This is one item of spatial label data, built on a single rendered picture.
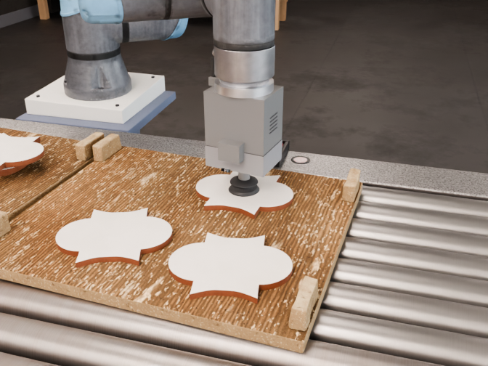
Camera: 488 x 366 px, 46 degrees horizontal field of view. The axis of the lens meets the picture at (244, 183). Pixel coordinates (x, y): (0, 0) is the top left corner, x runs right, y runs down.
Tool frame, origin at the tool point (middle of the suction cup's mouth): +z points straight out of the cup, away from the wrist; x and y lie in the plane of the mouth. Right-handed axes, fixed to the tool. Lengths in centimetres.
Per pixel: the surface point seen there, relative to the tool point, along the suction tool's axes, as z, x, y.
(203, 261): -0.6, -17.5, 3.3
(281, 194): -0.6, 0.7, 5.3
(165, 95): 7, 49, -44
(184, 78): 93, 309, -198
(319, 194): 0.3, 4.7, 9.5
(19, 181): 0.2, -10.3, -31.4
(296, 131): 93, 243, -80
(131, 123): 7, 29, -41
